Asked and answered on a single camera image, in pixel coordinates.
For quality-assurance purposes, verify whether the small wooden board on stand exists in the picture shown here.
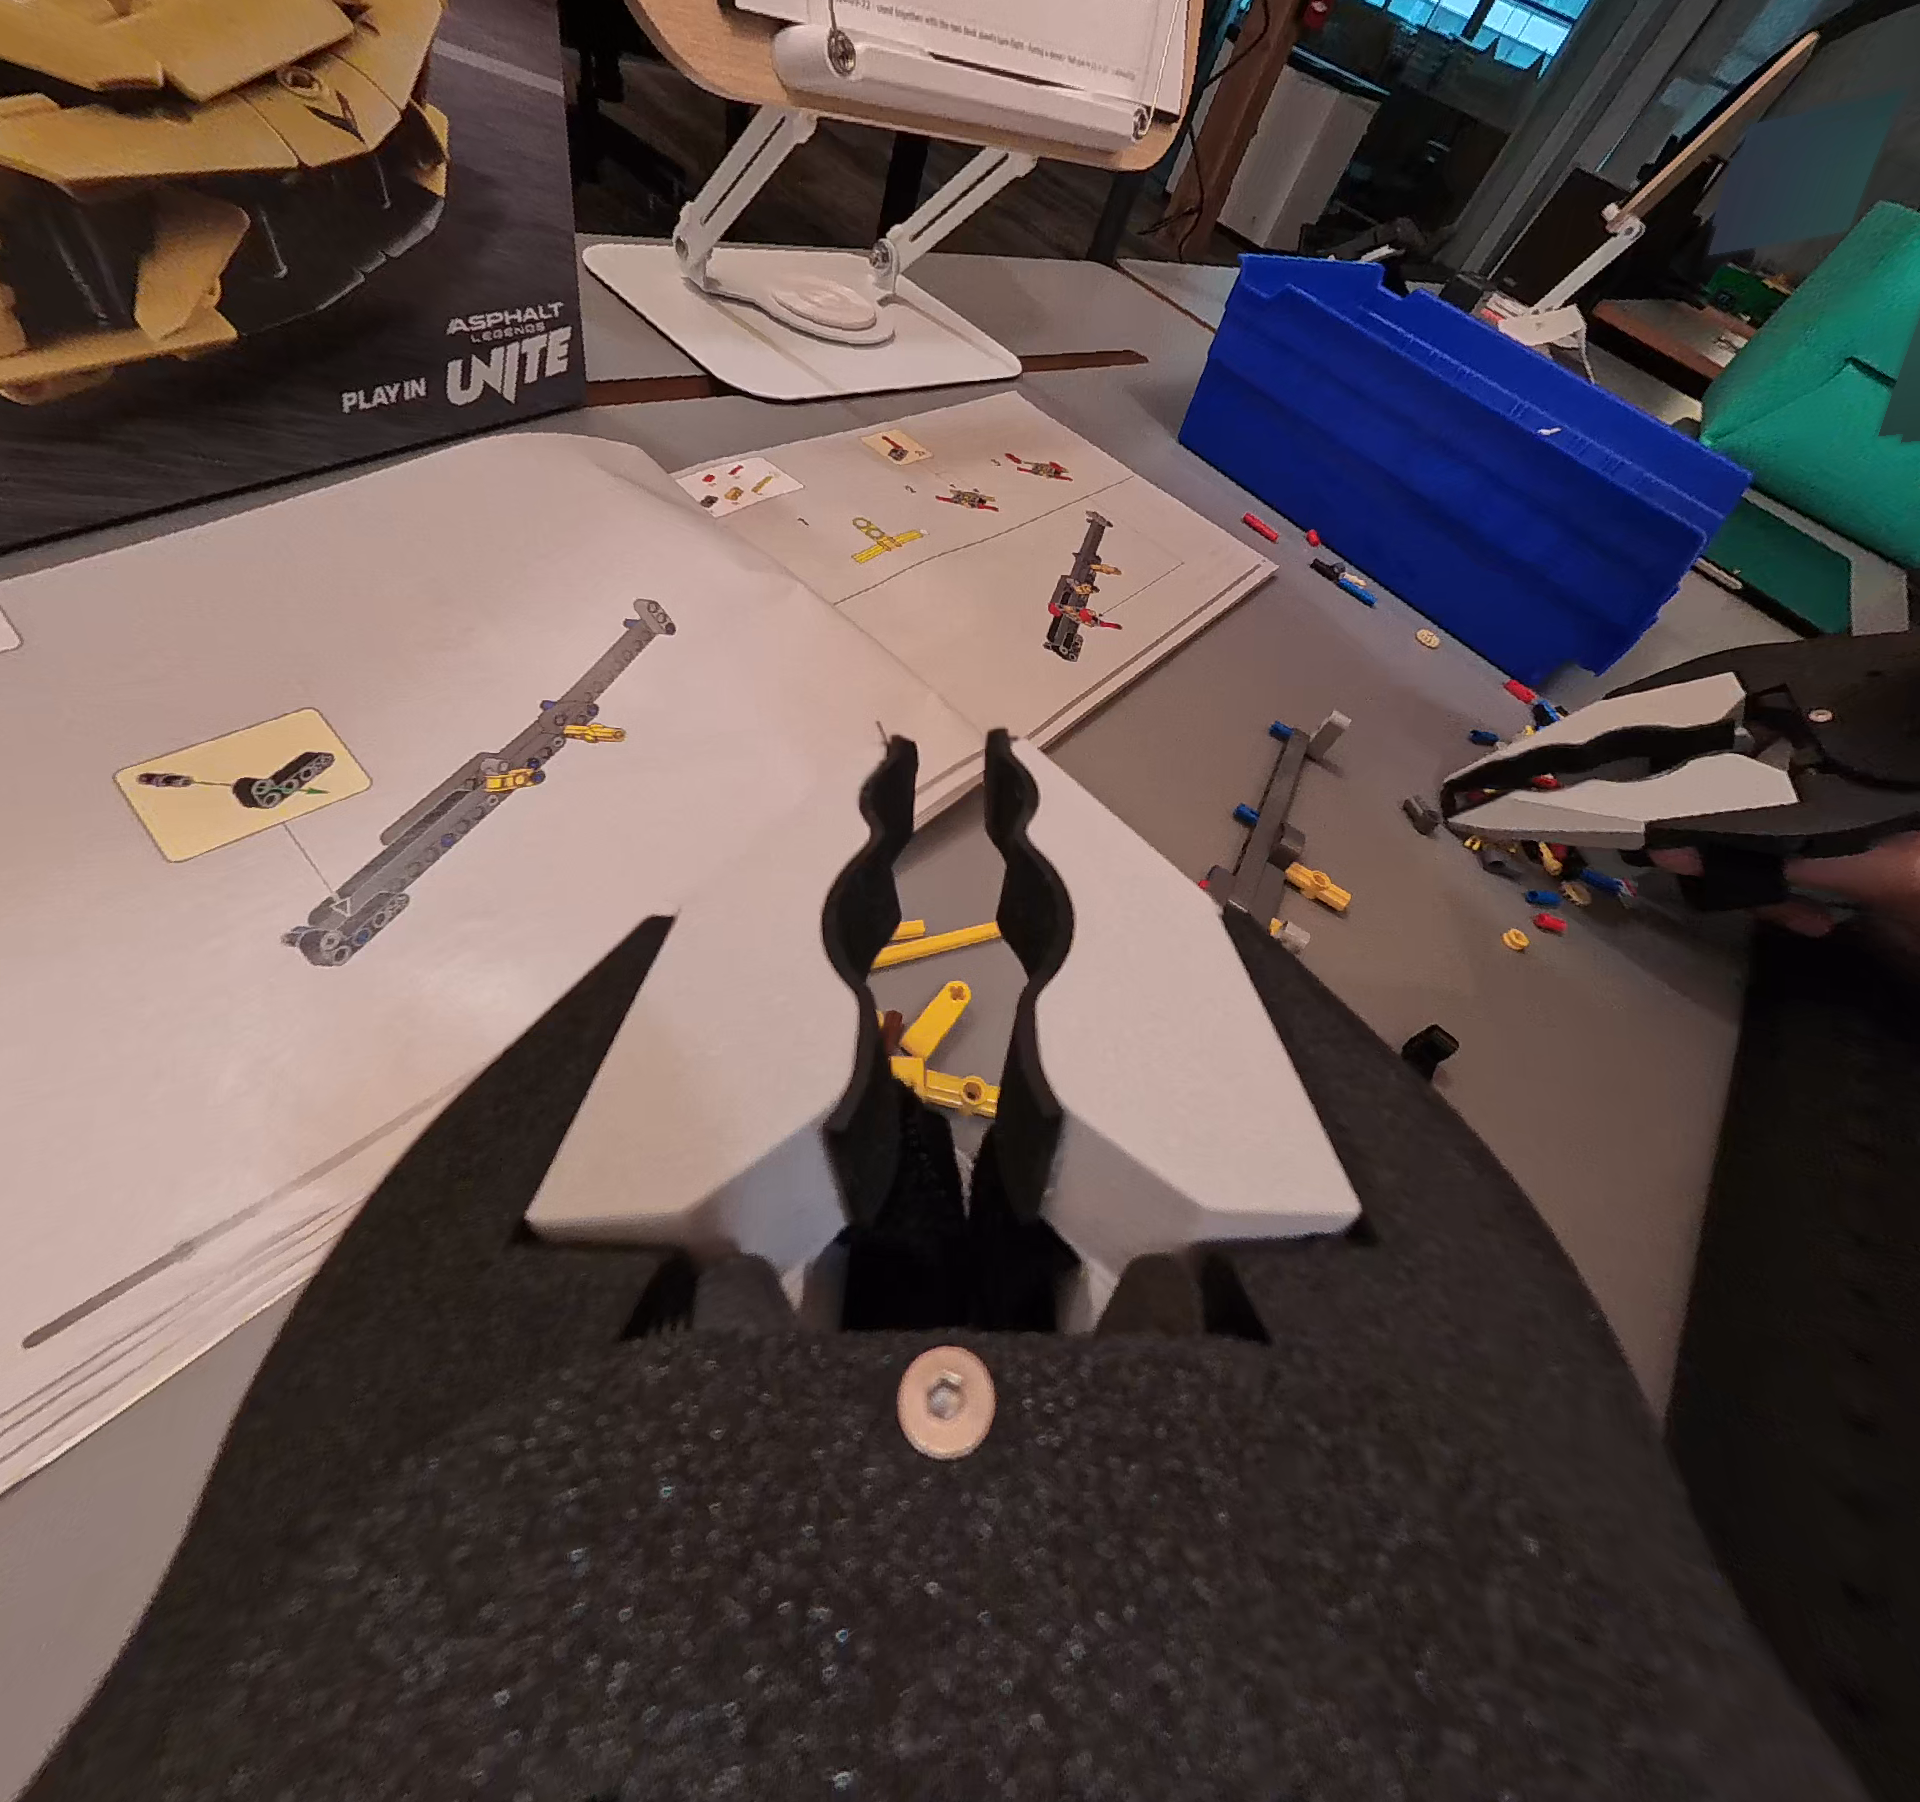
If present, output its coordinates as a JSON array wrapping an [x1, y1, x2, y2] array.
[[1497, 29, 1827, 352]]

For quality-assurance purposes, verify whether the lego set box with yellow car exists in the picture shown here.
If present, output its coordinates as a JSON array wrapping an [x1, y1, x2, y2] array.
[[0, 0, 591, 555]]

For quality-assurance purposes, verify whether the blue plastic bin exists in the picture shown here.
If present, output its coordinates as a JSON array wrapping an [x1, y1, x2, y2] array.
[[1177, 251, 1754, 690]]

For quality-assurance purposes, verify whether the white document stand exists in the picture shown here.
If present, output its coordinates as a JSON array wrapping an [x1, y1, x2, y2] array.
[[579, 26, 1160, 404]]

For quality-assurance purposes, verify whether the cluster of yellow lego pieces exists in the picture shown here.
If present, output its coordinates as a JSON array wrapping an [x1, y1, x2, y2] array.
[[867, 917, 1008, 1119]]

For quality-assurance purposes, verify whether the long grey lego beam assembly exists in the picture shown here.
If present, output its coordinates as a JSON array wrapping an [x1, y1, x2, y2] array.
[[1198, 712, 1354, 952]]

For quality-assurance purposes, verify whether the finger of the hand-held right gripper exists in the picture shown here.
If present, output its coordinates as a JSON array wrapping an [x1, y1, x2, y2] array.
[[1438, 671, 1752, 808], [1444, 752, 1802, 849]]

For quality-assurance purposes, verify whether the wooden post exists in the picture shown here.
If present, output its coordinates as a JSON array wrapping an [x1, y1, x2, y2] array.
[[1160, 0, 1362, 263]]

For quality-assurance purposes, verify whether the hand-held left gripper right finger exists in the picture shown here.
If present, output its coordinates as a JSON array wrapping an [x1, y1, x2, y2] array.
[[972, 726, 1367, 1334]]

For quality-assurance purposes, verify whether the pile of small colourful lego pieces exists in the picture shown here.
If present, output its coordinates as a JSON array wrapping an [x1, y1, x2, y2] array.
[[1398, 678, 1643, 937]]

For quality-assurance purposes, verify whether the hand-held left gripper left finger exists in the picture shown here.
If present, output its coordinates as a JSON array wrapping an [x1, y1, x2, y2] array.
[[521, 738, 972, 1334]]

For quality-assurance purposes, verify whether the instruction booklet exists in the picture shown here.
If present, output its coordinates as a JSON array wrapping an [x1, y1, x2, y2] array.
[[0, 388, 1280, 1497]]

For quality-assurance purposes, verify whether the black perforated board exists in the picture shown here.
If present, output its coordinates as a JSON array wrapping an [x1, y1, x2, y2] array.
[[1662, 926, 1920, 1802]]

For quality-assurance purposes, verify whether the teal felt bag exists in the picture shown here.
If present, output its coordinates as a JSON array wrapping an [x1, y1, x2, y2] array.
[[1699, 201, 1920, 637]]

